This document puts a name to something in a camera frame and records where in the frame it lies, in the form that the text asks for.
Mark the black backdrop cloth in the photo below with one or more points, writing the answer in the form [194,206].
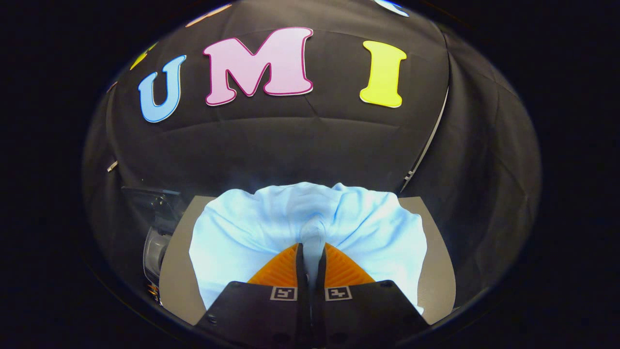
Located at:
[290,140]

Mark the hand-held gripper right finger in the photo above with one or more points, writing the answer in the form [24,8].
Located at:
[321,274]

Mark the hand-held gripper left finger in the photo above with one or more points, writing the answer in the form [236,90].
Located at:
[300,271]

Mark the grey appliance box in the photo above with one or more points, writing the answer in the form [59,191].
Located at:
[438,271]

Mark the transparent washing machine lid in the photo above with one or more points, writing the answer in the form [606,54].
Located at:
[155,201]

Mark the white clip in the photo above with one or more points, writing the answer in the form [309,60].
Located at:
[112,166]

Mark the light blue shirt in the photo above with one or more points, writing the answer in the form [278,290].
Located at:
[242,232]

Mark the washing machine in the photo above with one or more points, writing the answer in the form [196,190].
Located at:
[155,252]

